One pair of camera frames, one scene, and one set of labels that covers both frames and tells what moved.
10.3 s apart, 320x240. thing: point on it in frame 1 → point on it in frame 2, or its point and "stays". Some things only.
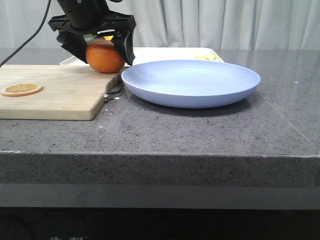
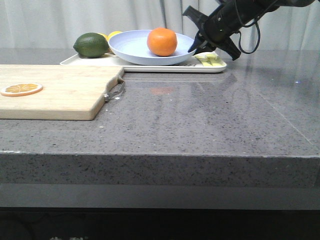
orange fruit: (102, 56) → (162, 41)
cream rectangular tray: (146, 54) → (191, 65)
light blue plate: (189, 84) → (132, 47)
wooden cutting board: (69, 92) stays
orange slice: (21, 89) stays
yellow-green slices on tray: (207, 57) stays
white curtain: (184, 24) stays
